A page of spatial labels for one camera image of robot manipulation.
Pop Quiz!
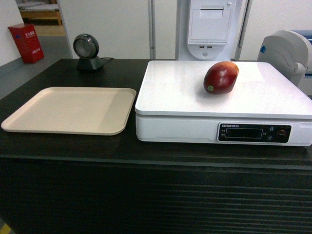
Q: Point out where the wooden table in background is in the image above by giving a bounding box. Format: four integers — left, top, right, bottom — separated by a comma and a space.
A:
16, 0, 62, 25

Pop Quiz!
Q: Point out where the dark slatted checkout counter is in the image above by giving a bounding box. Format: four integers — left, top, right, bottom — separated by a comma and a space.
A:
0, 59, 312, 234

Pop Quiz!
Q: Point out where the white label printer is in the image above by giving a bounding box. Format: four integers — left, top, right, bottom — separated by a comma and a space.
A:
257, 30, 312, 97

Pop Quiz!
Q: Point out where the black barcode scanner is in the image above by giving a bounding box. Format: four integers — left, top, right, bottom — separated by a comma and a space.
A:
73, 34, 104, 72

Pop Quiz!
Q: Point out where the red fire extinguisher box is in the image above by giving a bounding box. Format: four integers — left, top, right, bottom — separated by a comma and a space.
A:
8, 23, 44, 64

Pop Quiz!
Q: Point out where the white receipt printer kiosk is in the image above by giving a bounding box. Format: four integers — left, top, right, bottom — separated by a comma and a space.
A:
175, 0, 250, 61

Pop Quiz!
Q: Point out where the dark red mango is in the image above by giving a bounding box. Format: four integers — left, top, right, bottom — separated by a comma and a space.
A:
203, 61, 239, 95

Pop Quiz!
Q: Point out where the beige plastic tray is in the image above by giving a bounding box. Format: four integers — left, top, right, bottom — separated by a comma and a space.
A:
1, 87, 137, 136

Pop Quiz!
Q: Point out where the white checkout scale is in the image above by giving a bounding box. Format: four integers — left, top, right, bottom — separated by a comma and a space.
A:
135, 60, 312, 146

